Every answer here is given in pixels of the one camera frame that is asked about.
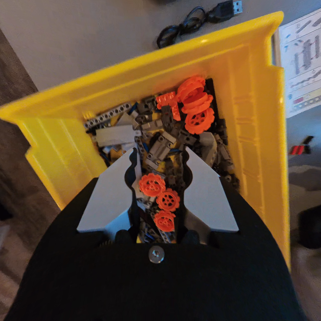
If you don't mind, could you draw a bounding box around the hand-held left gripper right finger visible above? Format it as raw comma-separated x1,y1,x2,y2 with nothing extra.
179,147,239,240

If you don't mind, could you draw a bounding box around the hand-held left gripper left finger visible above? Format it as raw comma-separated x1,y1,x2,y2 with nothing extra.
76,147,144,239

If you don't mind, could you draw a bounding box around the pile of building brick parts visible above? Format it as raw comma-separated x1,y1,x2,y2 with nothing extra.
84,75,240,244

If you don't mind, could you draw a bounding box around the yellow plastic bin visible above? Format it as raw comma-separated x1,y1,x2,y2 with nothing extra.
0,11,291,272

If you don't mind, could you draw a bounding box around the grey desk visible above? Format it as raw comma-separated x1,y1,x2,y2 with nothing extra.
0,0,321,208

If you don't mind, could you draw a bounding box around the instruction booklet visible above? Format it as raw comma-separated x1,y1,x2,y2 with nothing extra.
272,8,321,119

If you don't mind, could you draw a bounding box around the black usb cable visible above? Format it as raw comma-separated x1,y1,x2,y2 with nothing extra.
157,0,244,49

